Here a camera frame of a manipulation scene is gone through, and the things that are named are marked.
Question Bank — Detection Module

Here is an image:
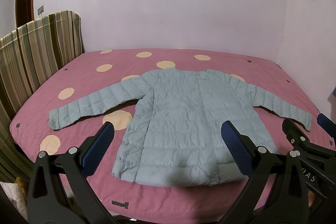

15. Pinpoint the light blue puffer jacket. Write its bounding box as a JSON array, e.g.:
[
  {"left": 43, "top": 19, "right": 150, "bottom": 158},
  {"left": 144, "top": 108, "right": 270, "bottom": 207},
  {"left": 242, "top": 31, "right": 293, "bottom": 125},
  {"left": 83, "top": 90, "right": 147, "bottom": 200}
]
[{"left": 49, "top": 68, "right": 312, "bottom": 187}]

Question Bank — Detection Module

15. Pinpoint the white knitted cloth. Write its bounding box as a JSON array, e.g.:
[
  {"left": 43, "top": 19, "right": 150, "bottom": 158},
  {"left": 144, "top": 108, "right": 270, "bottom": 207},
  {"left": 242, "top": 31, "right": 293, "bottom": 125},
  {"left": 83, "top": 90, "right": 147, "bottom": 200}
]
[{"left": 1, "top": 182, "right": 27, "bottom": 220}]

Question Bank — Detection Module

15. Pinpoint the pink polka dot bed sheet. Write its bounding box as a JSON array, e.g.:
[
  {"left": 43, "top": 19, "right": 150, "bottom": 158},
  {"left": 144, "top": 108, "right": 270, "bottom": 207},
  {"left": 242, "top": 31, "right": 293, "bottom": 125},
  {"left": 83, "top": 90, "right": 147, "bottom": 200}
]
[{"left": 10, "top": 50, "right": 335, "bottom": 223}]

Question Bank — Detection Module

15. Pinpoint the dark wooden door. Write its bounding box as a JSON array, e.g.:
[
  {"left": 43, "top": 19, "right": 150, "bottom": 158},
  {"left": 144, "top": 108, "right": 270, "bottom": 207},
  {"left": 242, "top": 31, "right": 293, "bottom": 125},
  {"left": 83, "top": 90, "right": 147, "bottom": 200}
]
[{"left": 15, "top": 0, "right": 34, "bottom": 27}]

